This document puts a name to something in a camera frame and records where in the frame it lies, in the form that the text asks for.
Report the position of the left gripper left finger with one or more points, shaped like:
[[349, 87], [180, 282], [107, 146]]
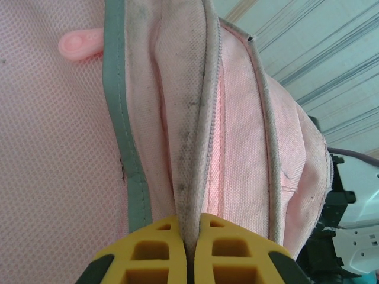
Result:
[[148, 254]]

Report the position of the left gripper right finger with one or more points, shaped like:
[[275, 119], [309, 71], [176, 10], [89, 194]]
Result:
[[237, 254]]

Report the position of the pink school backpack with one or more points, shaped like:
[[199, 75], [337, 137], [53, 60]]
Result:
[[59, 148]]

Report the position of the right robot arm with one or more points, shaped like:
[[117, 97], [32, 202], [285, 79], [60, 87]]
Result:
[[361, 248]]

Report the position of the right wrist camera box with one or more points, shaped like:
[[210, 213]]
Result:
[[364, 189]]

